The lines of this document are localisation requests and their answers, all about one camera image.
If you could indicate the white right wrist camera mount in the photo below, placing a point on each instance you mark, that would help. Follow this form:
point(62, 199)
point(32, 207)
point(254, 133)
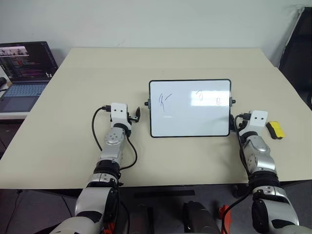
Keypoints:
point(258, 120)

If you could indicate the orange-red plastic part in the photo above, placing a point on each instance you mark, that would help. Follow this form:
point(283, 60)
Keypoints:
point(224, 217)

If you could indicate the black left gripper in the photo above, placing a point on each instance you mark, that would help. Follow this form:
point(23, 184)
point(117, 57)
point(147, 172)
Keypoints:
point(131, 117)

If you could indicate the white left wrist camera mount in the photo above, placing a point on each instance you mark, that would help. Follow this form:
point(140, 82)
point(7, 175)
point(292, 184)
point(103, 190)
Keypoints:
point(119, 114)

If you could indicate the black-framed whiteboard with scribbles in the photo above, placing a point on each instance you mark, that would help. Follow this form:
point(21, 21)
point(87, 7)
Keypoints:
point(190, 108)

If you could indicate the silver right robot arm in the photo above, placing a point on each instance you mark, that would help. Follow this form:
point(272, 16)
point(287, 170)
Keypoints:
point(258, 151)

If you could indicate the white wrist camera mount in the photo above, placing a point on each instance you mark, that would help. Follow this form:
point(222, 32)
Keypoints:
point(119, 114)
point(258, 120)

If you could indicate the open laptop with lit screen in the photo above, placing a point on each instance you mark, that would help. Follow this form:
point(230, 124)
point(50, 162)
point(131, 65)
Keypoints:
point(23, 73)

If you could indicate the yellow and black eraser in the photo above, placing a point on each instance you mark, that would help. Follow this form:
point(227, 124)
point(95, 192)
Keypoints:
point(276, 130)

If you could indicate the large dark rounded shape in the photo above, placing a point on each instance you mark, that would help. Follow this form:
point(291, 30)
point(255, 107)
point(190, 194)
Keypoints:
point(198, 218)

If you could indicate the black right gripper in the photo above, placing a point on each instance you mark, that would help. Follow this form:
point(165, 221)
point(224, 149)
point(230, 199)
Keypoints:
point(242, 125)

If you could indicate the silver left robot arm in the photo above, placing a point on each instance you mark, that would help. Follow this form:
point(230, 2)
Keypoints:
point(113, 139)

